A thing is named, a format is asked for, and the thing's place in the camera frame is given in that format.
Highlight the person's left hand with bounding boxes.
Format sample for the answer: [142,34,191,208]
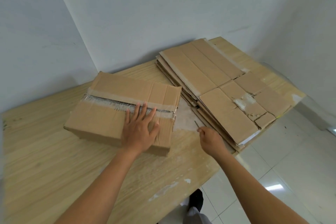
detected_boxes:
[122,102,160,154]

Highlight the person's grey trousers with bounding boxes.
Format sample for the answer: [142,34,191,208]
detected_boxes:
[183,206,211,224]

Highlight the person's right black sock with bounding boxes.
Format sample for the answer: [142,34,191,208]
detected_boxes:
[189,189,204,212]

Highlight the person's right forearm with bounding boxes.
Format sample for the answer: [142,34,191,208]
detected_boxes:
[218,150,312,224]

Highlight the light wooden table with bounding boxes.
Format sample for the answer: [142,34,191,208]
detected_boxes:
[2,36,306,224]

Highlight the person's right hand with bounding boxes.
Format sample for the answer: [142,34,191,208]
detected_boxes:
[197,126,231,158]

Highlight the person's left forearm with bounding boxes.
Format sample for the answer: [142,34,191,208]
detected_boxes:
[54,147,140,224]

